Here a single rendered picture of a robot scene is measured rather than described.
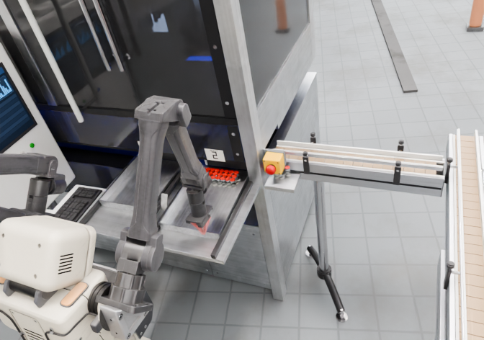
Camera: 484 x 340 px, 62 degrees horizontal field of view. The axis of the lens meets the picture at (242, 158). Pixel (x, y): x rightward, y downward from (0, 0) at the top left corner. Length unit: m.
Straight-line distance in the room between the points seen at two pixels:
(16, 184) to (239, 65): 1.14
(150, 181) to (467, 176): 1.17
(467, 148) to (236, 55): 1.00
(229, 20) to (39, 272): 0.89
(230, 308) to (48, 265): 1.50
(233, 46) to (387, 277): 1.62
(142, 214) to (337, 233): 1.79
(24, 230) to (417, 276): 2.01
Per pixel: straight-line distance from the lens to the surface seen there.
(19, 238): 1.12
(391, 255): 2.58
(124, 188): 1.92
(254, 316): 2.36
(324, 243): 2.12
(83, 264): 1.13
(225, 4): 1.33
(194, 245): 1.55
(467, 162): 1.77
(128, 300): 1.07
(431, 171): 1.70
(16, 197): 2.03
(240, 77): 1.42
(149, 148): 1.00
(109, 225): 1.78
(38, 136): 2.08
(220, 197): 1.70
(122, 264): 1.08
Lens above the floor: 2.03
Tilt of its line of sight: 38 degrees down
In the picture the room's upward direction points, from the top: 12 degrees counter-clockwise
